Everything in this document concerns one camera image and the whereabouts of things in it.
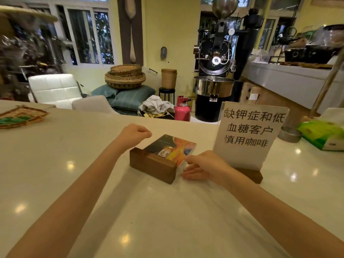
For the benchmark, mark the person's left hand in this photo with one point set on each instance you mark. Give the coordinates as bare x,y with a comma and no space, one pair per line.
130,137

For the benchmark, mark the person's right hand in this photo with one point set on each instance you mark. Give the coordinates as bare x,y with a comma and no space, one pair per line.
215,167

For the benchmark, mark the person's right thumb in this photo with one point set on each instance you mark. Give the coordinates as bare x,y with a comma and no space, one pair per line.
194,174

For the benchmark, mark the person's left fingers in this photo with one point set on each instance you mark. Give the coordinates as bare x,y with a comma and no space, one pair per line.
143,132

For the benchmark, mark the colourful printed card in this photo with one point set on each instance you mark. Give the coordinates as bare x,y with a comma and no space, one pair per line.
177,147

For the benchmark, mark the person's right forearm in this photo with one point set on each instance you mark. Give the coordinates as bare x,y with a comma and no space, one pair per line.
282,220

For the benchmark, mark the person's left forearm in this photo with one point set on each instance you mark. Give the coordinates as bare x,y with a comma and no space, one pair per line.
72,201

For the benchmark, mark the grey crumpled cloth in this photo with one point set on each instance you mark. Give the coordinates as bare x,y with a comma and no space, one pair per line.
157,104

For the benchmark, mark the dark wooden block holder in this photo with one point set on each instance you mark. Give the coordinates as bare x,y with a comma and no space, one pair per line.
153,165

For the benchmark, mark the blue striped cushion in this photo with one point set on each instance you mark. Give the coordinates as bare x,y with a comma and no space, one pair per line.
129,99

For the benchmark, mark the black round stool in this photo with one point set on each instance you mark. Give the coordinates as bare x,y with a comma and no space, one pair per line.
166,95

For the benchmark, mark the pink gas cylinder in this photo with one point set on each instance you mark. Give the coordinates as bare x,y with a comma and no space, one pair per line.
182,111

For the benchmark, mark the stack of shallow woven baskets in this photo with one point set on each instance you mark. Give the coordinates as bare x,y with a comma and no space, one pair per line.
125,77

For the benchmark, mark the white chair back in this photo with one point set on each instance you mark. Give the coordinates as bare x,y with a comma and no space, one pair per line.
92,104

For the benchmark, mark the tall woven basket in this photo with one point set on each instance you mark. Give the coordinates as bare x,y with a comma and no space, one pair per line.
169,79

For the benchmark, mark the white paper sign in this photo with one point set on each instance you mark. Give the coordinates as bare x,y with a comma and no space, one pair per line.
250,131

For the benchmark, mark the cardboard box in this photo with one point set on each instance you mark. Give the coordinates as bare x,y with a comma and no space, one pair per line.
250,94

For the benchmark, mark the black coffee roaster machine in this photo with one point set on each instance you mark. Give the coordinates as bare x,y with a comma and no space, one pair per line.
217,67

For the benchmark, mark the white padded chair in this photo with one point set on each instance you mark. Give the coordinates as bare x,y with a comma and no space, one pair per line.
53,89

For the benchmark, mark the round metal tin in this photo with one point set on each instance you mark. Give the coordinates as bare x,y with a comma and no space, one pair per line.
289,134

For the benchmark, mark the white framed window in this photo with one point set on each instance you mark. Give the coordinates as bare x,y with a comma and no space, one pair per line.
86,37

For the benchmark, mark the flat woven tray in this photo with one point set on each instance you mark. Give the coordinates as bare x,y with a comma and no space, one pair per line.
20,116

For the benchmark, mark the white side counter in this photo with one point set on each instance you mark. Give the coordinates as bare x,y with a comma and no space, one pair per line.
290,80

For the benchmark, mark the green tissue packet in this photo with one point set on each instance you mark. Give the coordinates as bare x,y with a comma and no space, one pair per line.
322,132

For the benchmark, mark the dried plant arrangement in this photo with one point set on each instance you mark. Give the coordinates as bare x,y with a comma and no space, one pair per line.
24,53

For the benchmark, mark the slanted wooden pole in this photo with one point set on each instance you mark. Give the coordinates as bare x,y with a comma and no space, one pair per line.
326,83

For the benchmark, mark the black countertop appliance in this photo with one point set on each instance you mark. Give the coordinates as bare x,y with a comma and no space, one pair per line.
309,55

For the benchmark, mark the black kettle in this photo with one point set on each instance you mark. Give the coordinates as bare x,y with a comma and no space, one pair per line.
287,37

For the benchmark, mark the woven straw hat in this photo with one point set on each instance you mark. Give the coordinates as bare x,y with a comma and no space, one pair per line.
27,13

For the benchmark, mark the grey wall fixture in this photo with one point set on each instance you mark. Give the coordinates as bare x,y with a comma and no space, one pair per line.
164,53

